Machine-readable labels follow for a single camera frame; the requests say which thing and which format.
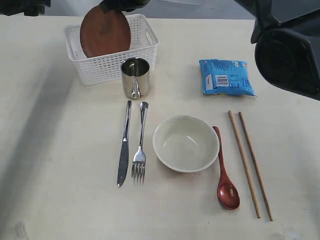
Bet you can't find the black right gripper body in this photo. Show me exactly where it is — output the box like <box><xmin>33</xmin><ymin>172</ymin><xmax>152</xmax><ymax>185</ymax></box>
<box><xmin>99</xmin><ymin>0</ymin><xmax>150</xmax><ymax>13</ymax></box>

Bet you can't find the brown wooden plate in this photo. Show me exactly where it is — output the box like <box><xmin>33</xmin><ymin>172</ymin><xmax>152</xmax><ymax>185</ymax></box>
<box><xmin>80</xmin><ymin>5</ymin><xmax>131</xmax><ymax>58</ymax></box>

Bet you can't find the shiny stainless steel cup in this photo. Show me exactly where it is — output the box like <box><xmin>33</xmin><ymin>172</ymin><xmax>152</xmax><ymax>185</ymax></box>
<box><xmin>120</xmin><ymin>57</ymin><xmax>151</xmax><ymax>99</ymax></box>

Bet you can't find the blue snack packet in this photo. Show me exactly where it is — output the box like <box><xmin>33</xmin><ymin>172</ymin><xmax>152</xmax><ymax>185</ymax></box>
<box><xmin>199</xmin><ymin>59</ymin><xmax>256</xmax><ymax>97</ymax></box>

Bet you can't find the cream ceramic bowl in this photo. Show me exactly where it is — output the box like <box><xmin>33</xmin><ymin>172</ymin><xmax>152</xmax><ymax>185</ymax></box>
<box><xmin>152</xmin><ymin>115</ymin><xmax>220</xmax><ymax>173</ymax></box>

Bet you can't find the steel cutlery handle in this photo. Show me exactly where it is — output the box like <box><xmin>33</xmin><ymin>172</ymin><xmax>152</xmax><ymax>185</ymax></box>
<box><xmin>116</xmin><ymin>100</ymin><xmax>132</xmax><ymax>188</ymax></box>
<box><xmin>131</xmin><ymin>101</ymin><xmax>149</xmax><ymax>185</ymax></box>

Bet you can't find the dark-tipped wooden chopstick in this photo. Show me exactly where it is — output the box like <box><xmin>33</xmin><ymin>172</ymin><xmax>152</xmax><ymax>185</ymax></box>
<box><xmin>238</xmin><ymin>112</ymin><xmax>274</xmax><ymax>222</ymax></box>

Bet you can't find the light wooden chopstick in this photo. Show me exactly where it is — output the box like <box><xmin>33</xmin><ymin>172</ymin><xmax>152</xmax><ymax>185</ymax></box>
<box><xmin>228</xmin><ymin>110</ymin><xmax>261</xmax><ymax>219</ymax></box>

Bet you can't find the dark red wooden spoon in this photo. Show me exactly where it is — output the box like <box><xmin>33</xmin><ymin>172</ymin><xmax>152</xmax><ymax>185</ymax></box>
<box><xmin>212</xmin><ymin>126</ymin><xmax>240</xmax><ymax>210</ymax></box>

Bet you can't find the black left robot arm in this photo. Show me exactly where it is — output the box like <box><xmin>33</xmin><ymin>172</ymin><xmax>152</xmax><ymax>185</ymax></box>
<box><xmin>0</xmin><ymin>0</ymin><xmax>51</xmax><ymax>17</ymax></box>

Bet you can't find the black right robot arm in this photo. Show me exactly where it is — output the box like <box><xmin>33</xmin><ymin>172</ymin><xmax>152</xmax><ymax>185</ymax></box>
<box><xmin>199</xmin><ymin>0</ymin><xmax>320</xmax><ymax>100</ymax></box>

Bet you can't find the white perforated plastic basket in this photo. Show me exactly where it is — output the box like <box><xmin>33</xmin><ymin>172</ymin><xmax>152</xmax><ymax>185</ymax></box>
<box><xmin>64</xmin><ymin>13</ymin><xmax>159</xmax><ymax>86</ymax></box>

